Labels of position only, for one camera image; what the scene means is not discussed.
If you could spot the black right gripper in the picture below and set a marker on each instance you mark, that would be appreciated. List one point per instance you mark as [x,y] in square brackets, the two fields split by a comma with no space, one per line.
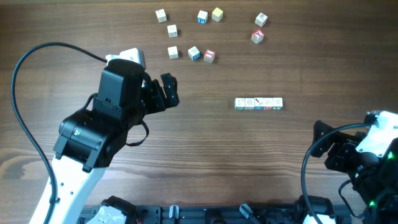
[342,142]

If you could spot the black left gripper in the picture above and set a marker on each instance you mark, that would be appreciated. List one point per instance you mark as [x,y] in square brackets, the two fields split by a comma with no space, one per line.
[158,103]

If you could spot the wooden block red side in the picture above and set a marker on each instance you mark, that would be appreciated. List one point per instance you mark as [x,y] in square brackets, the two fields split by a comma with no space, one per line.
[173,52]

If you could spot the wooden block green top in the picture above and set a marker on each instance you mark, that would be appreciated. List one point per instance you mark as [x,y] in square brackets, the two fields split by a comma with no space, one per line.
[277,103]

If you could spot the wooden block green side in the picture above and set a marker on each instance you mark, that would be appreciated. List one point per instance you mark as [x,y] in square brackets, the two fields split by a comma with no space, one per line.
[239,103]

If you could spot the wooden block yellow top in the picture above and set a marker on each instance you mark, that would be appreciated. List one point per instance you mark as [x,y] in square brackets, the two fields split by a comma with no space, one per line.
[202,17]

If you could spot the wooden block yellow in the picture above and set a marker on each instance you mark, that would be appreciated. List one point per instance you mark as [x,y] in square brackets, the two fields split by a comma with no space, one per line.
[217,14]
[202,17]

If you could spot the wooden block plain back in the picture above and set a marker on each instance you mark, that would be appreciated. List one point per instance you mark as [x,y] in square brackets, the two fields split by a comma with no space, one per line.
[249,103]

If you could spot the wooden block red X top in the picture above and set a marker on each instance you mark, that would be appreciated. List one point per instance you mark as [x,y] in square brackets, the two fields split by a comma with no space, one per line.
[257,36]

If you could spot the wooden block red 9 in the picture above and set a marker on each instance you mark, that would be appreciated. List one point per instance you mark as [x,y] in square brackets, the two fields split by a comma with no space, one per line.
[261,19]

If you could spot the wooden block blue D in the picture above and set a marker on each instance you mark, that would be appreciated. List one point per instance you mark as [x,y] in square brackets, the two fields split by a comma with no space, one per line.
[268,103]

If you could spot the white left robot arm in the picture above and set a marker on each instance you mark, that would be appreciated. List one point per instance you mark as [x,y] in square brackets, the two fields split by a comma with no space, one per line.
[89,139]

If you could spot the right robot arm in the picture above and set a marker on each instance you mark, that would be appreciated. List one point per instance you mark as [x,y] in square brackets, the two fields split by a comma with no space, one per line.
[377,186]

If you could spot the wooden block blue side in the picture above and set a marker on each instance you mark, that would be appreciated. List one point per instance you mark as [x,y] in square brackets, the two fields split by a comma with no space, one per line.
[194,53]

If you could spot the wooden block green J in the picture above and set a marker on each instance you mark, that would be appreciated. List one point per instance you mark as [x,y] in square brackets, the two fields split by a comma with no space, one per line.
[172,31]

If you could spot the wooden block far left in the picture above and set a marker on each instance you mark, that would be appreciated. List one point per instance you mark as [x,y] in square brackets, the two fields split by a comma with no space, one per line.
[161,15]

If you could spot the wooden block yellow back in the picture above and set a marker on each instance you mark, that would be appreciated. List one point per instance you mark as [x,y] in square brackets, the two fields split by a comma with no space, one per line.
[217,14]

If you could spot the black mounting rail base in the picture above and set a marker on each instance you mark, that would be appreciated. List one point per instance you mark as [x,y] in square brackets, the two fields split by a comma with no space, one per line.
[152,214]

